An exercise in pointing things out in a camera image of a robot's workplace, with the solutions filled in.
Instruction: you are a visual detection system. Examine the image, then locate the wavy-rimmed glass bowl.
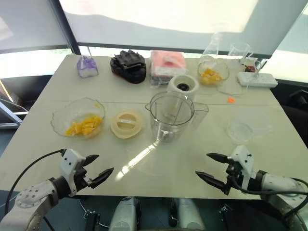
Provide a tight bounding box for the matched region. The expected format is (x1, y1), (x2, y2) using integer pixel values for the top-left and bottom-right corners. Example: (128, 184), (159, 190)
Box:
(197, 60), (230, 88)
(50, 97), (106, 141)

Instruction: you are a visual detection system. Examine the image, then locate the grey metal frame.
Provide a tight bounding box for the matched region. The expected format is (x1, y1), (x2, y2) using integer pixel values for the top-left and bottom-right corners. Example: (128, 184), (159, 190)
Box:
(0, 79), (30, 131)

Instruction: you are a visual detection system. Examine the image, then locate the black window post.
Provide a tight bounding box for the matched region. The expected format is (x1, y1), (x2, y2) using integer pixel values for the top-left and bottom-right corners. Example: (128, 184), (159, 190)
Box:
(49, 0), (82, 56)

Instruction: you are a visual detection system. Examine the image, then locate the white blender base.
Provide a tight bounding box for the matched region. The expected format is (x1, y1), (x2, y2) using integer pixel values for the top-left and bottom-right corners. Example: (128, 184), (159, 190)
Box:
(167, 75), (200, 101)

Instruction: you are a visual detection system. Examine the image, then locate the cream blender lid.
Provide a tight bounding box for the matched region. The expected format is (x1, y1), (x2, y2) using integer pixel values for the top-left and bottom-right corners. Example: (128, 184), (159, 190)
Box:
(110, 109), (145, 140)

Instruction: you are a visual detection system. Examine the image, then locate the clear blender jug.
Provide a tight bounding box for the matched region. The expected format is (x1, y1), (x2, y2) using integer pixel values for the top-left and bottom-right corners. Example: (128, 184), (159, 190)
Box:
(145, 91), (209, 146)

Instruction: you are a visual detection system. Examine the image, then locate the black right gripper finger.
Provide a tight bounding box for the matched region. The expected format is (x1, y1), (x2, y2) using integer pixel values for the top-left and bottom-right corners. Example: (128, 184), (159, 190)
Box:
(195, 170), (227, 193)
(206, 153), (228, 164)

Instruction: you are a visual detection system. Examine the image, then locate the pink cloth package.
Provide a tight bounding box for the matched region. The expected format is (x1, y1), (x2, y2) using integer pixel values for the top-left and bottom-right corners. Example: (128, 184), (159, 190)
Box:
(150, 50), (188, 89)

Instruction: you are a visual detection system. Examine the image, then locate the narrow white roller blind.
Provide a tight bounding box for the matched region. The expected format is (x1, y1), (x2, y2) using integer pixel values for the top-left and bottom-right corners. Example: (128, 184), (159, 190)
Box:
(0, 0), (70, 55)

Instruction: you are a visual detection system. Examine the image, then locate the silver rounded robot leg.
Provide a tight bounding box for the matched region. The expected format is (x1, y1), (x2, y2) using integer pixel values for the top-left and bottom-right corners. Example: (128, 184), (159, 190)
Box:
(170, 197), (205, 231)
(109, 196), (142, 231)

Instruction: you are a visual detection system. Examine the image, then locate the black chair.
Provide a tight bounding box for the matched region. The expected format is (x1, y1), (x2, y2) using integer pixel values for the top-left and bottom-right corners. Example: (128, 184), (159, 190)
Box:
(270, 81), (308, 157)

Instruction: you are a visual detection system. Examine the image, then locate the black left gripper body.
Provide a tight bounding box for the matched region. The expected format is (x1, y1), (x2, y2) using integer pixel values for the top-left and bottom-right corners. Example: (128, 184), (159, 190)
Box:
(72, 165), (94, 193)

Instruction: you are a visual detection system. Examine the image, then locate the black metal table bracket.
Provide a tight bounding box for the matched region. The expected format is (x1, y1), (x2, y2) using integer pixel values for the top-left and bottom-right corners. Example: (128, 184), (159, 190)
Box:
(83, 209), (101, 231)
(218, 204), (241, 231)

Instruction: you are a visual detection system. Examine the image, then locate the purple and white pouch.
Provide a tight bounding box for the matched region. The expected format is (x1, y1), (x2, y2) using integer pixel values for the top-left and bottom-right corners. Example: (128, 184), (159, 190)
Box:
(77, 55), (100, 78)

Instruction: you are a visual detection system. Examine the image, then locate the wide white roller blind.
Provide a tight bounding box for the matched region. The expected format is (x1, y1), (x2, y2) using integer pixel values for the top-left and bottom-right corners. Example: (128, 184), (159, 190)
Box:
(58, 0), (308, 58)

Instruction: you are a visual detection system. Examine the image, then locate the glass conical flask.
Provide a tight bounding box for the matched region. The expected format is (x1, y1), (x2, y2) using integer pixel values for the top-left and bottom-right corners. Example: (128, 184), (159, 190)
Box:
(201, 32), (223, 59)

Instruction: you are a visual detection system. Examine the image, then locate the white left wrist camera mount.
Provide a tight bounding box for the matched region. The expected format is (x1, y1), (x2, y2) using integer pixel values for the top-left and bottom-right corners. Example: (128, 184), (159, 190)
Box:
(59, 148), (87, 197)

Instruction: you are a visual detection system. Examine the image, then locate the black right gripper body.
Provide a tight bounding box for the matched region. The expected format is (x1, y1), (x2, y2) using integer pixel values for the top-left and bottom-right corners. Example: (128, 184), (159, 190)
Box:
(224, 156), (244, 195)

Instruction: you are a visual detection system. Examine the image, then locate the black gloves bundle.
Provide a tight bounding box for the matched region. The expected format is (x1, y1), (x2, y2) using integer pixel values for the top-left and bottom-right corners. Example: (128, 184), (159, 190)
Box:
(110, 49), (147, 84)

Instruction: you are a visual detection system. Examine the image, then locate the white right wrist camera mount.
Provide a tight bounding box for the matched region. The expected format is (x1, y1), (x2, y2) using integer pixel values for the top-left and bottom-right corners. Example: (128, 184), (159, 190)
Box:
(230, 145), (255, 191)

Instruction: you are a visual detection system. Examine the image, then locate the glass beaker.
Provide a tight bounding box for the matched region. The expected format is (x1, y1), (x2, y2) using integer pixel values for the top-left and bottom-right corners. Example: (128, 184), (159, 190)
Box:
(228, 42), (254, 61)

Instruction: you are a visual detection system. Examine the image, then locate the white power strip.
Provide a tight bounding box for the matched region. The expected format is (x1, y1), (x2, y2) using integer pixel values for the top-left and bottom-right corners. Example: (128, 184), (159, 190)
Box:
(236, 72), (279, 88)

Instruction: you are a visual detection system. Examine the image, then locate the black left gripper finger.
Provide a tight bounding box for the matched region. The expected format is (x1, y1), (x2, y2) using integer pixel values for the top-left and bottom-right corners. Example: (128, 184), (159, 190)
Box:
(90, 167), (115, 189)
(82, 154), (100, 167)

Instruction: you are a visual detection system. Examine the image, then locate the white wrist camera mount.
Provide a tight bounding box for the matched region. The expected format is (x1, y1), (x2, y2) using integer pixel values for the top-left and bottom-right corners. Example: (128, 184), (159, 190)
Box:
(230, 145), (255, 191)
(59, 148), (87, 197)

